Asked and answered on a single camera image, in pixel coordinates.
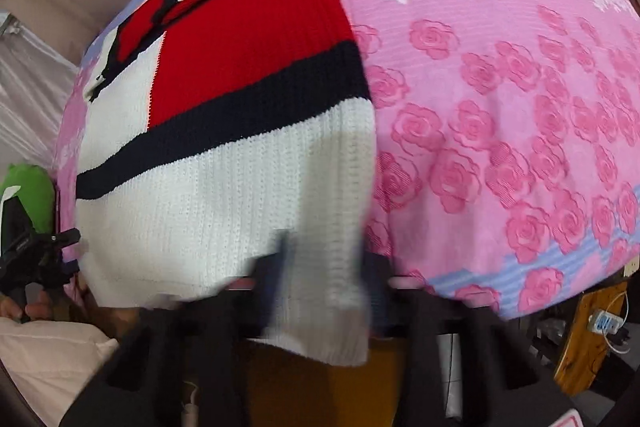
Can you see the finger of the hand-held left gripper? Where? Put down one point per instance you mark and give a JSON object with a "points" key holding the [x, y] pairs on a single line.
{"points": [[65, 238]]}

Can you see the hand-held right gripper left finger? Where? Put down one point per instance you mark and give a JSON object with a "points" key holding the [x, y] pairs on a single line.
{"points": [[272, 274]]}

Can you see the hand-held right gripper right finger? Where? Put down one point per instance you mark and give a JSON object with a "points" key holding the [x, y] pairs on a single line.
{"points": [[376, 287]]}

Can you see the red white navy knitted sweater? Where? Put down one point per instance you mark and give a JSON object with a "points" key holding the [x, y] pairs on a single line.
{"points": [[225, 187]]}

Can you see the person's left hand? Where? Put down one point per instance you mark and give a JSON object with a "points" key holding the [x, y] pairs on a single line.
{"points": [[31, 309]]}

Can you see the orange wooden furniture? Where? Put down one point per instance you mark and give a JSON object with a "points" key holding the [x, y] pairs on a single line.
{"points": [[325, 392]]}

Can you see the pale pink pillow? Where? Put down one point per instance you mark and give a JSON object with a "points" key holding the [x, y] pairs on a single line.
{"points": [[45, 357]]}

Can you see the translucent plastic sheet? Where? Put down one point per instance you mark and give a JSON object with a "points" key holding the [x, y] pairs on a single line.
{"points": [[30, 92]]}

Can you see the pink floral blanket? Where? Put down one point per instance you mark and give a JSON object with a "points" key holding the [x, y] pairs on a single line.
{"points": [[490, 117]]}

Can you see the white power strip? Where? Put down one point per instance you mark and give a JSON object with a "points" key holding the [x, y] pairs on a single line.
{"points": [[606, 322]]}

